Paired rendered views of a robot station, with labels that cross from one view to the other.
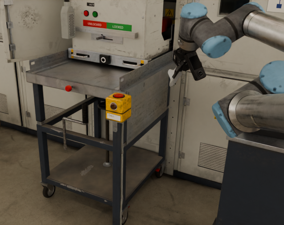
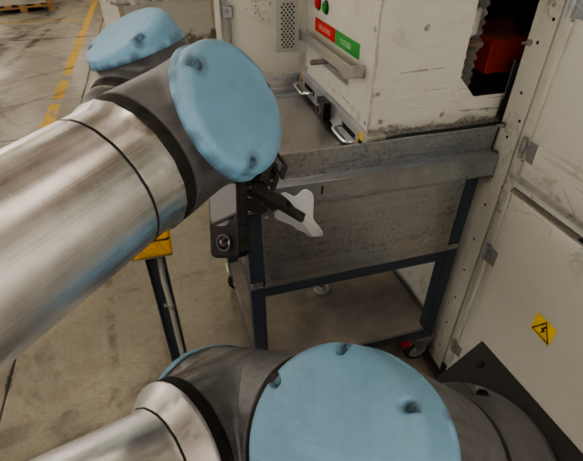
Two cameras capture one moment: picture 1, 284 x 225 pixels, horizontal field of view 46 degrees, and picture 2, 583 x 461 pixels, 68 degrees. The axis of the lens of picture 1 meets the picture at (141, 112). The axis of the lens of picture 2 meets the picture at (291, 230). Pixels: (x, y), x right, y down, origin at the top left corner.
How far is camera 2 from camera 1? 122 cm
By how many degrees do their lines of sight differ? 44
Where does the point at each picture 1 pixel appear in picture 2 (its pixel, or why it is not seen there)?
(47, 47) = (295, 60)
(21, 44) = (248, 48)
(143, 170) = (359, 334)
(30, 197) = (220, 275)
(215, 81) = (561, 246)
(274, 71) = (318, 400)
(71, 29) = (286, 34)
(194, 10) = (107, 40)
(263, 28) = not seen: outside the picture
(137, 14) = (370, 20)
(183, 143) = (465, 331)
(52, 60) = not seen: hidden behind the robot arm
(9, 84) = not seen: hidden behind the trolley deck
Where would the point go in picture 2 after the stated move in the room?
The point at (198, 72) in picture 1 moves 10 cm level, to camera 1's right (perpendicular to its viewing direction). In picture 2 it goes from (219, 236) to (268, 276)
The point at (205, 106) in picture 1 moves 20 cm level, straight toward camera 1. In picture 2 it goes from (522, 287) to (465, 318)
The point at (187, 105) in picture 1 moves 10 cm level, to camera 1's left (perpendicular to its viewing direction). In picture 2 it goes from (489, 262) to (456, 245)
